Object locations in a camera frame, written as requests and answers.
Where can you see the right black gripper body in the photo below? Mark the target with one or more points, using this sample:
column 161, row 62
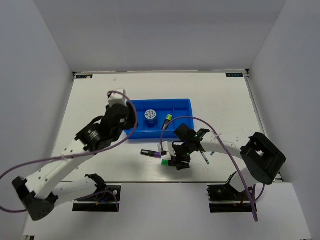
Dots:
column 183, row 152

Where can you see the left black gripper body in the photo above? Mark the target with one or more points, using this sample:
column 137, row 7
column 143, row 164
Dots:
column 131, row 122

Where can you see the green cap black highlighter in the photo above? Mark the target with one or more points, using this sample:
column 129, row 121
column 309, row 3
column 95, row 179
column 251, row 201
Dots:
column 167, row 163

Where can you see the purple cap black highlighter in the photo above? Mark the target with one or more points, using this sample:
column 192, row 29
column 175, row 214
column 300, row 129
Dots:
column 150, row 153

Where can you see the round blue white tape tin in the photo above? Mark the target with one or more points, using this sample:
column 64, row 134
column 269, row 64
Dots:
column 150, row 118

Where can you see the yellow cap black highlighter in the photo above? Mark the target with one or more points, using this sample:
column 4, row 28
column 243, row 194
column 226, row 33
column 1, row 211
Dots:
column 166, row 121

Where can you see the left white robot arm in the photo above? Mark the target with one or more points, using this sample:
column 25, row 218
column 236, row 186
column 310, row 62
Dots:
column 44, row 190

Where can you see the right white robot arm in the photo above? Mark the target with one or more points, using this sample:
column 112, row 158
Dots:
column 263, row 160

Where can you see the green ink pen refill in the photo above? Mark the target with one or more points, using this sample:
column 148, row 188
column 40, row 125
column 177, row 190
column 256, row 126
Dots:
column 205, row 158

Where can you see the blue divided plastic tray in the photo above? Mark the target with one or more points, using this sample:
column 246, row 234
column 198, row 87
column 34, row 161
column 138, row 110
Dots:
column 178, row 107

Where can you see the left table corner label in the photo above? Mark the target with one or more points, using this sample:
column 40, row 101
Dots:
column 84, row 76

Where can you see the table corner label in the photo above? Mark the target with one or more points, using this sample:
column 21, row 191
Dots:
column 84, row 76
column 234, row 75

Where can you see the right table corner label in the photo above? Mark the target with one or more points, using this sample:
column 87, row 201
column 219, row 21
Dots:
column 234, row 75

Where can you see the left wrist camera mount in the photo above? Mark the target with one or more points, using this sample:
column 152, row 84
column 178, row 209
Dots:
column 115, row 98

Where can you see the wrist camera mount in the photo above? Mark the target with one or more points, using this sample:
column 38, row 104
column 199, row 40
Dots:
column 166, row 150
column 115, row 98

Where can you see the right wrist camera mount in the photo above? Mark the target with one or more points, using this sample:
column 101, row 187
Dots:
column 166, row 150

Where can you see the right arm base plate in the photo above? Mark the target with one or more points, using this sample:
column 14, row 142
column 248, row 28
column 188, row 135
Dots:
column 224, row 199

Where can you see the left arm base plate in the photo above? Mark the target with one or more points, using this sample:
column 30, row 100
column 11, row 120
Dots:
column 106, row 202

